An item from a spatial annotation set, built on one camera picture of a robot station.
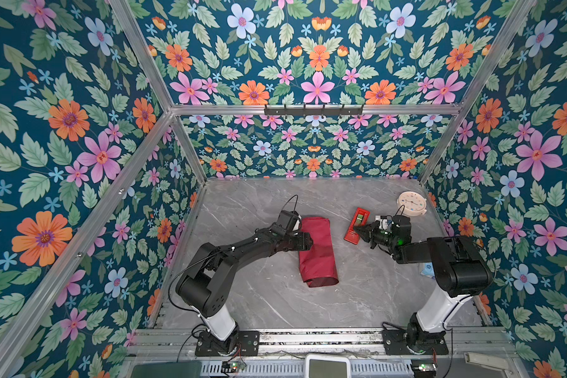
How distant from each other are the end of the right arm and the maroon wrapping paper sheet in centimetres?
13

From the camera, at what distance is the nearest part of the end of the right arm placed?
777 millimetres

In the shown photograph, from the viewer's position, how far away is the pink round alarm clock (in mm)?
1065

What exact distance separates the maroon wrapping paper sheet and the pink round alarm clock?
384 mm

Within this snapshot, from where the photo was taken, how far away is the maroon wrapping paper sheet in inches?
32.4
